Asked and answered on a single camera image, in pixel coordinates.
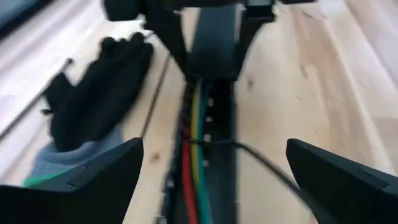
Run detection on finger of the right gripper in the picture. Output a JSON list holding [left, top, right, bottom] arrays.
[[146, 11, 189, 75], [234, 15, 274, 78]]

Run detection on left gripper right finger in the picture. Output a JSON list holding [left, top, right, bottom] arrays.
[[285, 138, 398, 224]]

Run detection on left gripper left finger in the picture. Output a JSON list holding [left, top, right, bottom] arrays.
[[0, 138, 144, 224]]

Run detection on black raceway cover strip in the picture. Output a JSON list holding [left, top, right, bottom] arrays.
[[185, 2, 245, 81]]

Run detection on black slotted cable raceway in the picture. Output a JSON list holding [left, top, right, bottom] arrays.
[[158, 74, 240, 224]]

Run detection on black work glove grey cuff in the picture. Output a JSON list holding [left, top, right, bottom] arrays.
[[23, 30, 155, 189]]

